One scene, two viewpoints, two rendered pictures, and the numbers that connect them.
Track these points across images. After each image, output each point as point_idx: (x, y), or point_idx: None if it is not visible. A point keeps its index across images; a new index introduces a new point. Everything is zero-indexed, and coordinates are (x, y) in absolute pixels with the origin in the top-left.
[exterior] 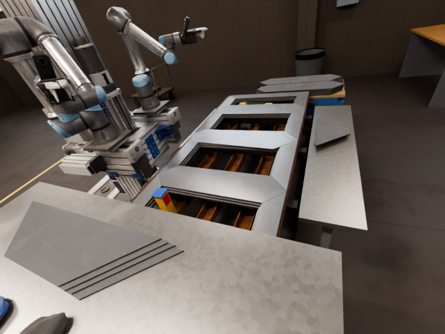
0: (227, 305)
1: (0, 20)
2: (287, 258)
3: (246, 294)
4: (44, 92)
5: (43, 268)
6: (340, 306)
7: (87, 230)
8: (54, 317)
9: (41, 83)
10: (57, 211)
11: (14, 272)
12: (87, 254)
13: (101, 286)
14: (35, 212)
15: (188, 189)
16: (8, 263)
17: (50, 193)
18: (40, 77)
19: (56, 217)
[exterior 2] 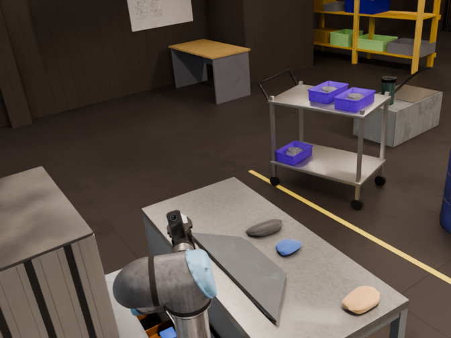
0: (188, 214)
1: (174, 253)
2: (158, 214)
3: (180, 213)
4: (192, 237)
5: (256, 251)
6: (161, 202)
7: (229, 260)
8: (249, 231)
9: (188, 222)
10: (249, 290)
11: (280, 267)
12: (231, 247)
13: (229, 236)
14: (270, 301)
15: (141, 332)
16: (286, 275)
17: (263, 333)
18: (186, 233)
19: (250, 284)
